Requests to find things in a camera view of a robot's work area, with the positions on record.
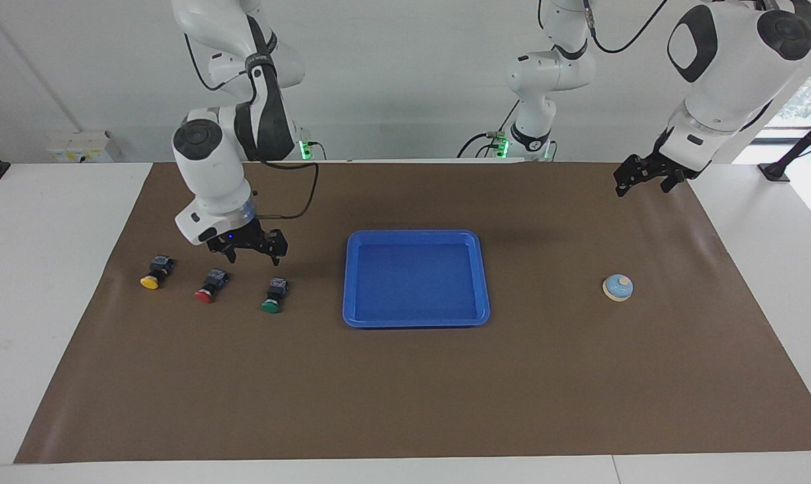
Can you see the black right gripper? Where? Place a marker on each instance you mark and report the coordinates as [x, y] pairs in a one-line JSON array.
[[244, 240]]

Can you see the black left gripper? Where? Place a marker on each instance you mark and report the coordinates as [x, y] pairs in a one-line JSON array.
[[654, 165]]

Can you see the green push button switch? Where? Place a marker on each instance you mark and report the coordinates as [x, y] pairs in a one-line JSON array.
[[273, 299]]

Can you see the red push button switch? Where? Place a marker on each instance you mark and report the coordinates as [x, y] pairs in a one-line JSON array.
[[208, 289]]

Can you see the yellow push button switch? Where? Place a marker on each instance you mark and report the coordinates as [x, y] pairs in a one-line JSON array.
[[153, 277]]

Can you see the light blue call bell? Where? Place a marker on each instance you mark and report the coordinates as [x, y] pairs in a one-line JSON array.
[[619, 288]]

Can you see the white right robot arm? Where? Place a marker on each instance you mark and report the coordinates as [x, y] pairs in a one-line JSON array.
[[210, 168]]

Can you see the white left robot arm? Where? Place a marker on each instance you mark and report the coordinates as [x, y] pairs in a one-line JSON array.
[[721, 87]]

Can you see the blue plastic tray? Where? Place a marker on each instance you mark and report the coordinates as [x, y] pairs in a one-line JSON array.
[[415, 282]]

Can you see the black angled stand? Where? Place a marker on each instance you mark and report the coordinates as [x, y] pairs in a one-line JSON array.
[[799, 148]]

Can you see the brown table mat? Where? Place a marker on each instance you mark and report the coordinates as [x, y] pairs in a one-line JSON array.
[[378, 390]]

